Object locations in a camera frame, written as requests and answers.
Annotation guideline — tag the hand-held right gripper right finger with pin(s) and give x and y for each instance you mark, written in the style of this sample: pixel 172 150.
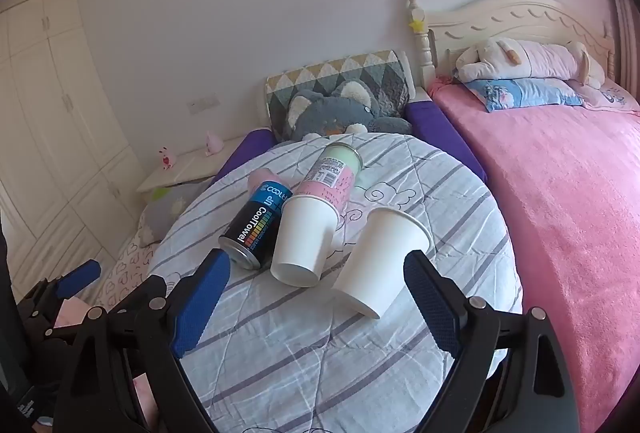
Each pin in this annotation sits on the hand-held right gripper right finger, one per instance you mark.
pixel 432 308

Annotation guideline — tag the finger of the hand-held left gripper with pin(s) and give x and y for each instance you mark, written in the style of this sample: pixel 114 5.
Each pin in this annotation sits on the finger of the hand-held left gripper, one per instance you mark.
pixel 80 278

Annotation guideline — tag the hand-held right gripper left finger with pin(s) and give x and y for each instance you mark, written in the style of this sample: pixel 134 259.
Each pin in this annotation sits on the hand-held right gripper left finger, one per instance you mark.
pixel 197 308

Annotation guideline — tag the white paper cup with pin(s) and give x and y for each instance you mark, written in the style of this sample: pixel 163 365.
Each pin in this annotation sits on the white paper cup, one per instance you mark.
pixel 380 258
pixel 300 238

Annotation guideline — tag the heart printed sheet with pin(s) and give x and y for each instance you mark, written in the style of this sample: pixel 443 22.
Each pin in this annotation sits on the heart printed sheet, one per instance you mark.
pixel 130 263

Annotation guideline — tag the grey cushion with green patch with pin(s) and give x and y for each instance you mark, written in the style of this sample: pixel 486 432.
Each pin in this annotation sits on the grey cushion with green patch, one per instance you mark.
pixel 165 218

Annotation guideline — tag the black and blue can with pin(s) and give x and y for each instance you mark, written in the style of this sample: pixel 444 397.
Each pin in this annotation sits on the black and blue can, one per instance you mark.
pixel 252 223

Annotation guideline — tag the striped grey quilt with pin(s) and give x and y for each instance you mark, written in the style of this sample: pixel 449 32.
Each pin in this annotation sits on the striped grey quilt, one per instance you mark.
pixel 300 363

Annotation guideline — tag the cream nightstand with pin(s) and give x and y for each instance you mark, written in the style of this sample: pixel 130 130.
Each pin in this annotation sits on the cream nightstand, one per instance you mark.
pixel 195 163

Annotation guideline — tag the pink figurine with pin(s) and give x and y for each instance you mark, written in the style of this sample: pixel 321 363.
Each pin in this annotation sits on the pink figurine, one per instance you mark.
pixel 165 158
pixel 214 144

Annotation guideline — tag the purple foam bumper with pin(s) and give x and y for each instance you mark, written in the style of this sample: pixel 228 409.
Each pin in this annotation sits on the purple foam bumper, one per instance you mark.
pixel 445 138
pixel 245 153

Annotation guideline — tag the cream wardrobe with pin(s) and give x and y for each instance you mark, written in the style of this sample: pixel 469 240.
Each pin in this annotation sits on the cream wardrobe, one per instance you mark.
pixel 50 113

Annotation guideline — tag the pink blanket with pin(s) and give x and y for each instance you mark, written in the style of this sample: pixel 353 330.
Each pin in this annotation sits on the pink blanket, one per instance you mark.
pixel 550 188

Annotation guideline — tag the pink and green can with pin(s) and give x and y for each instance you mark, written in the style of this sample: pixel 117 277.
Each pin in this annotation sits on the pink and green can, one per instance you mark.
pixel 325 178

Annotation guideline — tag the grey plush toy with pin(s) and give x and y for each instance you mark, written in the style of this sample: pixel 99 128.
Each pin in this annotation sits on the grey plush toy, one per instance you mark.
pixel 340 113

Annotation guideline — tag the blue printed pillow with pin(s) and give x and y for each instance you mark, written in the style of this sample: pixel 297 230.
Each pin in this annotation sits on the blue printed pillow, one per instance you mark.
pixel 520 94

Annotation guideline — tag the triangle patterned cushion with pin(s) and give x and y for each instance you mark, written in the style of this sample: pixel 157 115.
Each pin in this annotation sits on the triangle patterned cushion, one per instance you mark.
pixel 380 73

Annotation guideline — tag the white plush toy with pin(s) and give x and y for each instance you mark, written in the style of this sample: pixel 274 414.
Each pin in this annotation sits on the white plush toy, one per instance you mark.
pixel 525 58

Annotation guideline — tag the pink printed pillow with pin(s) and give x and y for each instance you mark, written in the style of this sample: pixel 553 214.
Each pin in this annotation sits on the pink printed pillow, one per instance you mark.
pixel 610 98

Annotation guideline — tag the yellow star ornament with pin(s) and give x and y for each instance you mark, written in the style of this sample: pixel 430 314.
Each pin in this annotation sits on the yellow star ornament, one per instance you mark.
pixel 416 24

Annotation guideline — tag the cream wooden headboard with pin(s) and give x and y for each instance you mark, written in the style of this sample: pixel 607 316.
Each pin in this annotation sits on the cream wooden headboard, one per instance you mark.
pixel 500 18

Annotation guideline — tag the pink curtain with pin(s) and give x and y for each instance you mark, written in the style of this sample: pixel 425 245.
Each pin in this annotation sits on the pink curtain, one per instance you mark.
pixel 625 28

